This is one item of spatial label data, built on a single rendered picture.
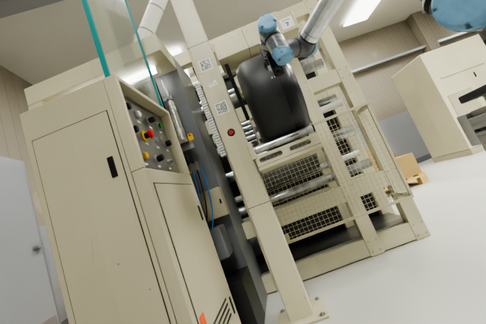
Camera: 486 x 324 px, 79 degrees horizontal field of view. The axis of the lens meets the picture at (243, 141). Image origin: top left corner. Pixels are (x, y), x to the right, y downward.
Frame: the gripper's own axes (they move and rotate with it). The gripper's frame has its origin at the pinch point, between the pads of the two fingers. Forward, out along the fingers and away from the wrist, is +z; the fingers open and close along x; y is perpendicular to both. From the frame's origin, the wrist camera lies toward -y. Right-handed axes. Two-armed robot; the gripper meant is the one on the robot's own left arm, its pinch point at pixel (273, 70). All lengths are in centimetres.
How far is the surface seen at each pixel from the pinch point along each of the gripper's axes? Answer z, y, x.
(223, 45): 47, 58, 18
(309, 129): 23.2, -28.2, -7.7
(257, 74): 8.6, 6.0, 7.3
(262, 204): 34, -55, 31
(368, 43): 603, 287, -347
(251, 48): 50, 49, 1
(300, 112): 17.1, -19.3, -6.2
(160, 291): -33, -75, 67
